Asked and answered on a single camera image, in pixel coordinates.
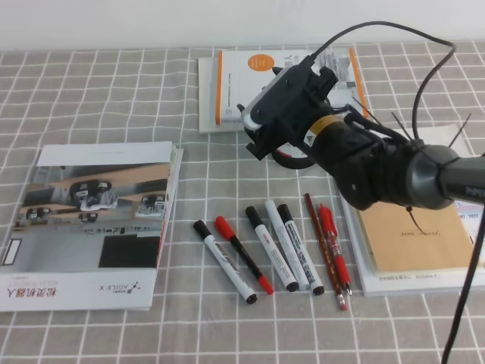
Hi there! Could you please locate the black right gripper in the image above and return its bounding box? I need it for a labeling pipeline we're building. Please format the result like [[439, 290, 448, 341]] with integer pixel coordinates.
[[237, 64, 337, 160]]

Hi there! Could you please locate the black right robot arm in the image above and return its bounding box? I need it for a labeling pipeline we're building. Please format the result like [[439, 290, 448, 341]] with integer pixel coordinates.
[[237, 64, 484, 210]]

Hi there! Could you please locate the black mesh pen holder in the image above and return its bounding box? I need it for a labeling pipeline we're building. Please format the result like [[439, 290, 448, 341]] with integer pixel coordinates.
[[271, 149, 314, 170]]

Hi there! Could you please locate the red gel pen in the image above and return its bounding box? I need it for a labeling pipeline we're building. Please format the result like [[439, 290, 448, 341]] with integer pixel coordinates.
[[318, 204, 352, 295]]

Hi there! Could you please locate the white orange ROS book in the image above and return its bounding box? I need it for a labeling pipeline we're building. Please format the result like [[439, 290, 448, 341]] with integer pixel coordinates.
[[214, 48, 365, 127]]

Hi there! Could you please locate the white booklet under ROS book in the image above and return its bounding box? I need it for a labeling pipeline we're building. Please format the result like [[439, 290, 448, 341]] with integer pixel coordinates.
[[197, 56, 272, 134]]

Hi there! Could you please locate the all white marker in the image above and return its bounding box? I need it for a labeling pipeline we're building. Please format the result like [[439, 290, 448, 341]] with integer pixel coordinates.
[[265, 199, 310, 290]]

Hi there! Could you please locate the red black double-ended marker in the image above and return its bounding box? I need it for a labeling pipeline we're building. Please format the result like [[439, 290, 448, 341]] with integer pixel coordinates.
[[214, 216, 274, 295]]

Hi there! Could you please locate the black cap whiteboard marker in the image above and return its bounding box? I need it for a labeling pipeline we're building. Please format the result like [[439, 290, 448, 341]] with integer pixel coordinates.
[[193, 220, 258, 304]]

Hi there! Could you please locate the grey label marker black cap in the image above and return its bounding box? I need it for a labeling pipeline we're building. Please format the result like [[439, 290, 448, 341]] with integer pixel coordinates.
[[277, 204, 325, 296]]

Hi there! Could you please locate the white marker black cap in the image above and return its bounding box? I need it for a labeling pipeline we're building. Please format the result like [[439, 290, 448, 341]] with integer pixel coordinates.
[[246, 206, 299, 292]]

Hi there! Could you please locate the tan kraft notebook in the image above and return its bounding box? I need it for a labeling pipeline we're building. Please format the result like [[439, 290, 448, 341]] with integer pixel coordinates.
[[357, 201, 483, 276]]

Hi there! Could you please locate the red pencil with eraser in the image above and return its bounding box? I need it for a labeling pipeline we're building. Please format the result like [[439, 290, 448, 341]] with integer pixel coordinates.
[[304, 193, 348, 311]]

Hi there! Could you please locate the large white catalogue book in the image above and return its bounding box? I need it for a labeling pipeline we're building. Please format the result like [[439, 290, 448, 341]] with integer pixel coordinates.
[[333, 123, 485, 297]]

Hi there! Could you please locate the robot brochure magazine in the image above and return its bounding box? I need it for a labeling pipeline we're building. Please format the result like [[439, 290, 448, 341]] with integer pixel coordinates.
[[1, 141, 183, 312]]

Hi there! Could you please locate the black cable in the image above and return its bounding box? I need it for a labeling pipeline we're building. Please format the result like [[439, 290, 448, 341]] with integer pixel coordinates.
[[301, 21, 485, 364]]

